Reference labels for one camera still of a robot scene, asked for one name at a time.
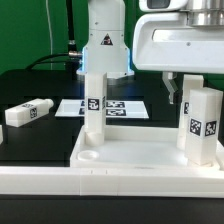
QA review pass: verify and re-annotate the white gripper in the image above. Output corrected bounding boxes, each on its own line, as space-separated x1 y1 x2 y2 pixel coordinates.
132 12 224 104

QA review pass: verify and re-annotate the white desk top tray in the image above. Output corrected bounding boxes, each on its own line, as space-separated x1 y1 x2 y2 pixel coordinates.
70 125 221 171

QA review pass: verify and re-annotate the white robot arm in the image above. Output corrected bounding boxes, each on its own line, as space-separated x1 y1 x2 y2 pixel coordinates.
78 0 224 94

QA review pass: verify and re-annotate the white marker sheet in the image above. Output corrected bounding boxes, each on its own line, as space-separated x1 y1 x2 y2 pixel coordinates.
55 99 149 119

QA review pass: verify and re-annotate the white L-shaped fence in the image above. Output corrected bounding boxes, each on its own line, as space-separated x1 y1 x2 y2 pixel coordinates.
0 133 224 199

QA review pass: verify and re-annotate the black cable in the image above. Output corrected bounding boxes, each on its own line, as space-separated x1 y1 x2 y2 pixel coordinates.
25 0 83 71

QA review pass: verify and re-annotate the white cable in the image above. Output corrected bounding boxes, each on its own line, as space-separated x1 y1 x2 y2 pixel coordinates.
45 0 54 71

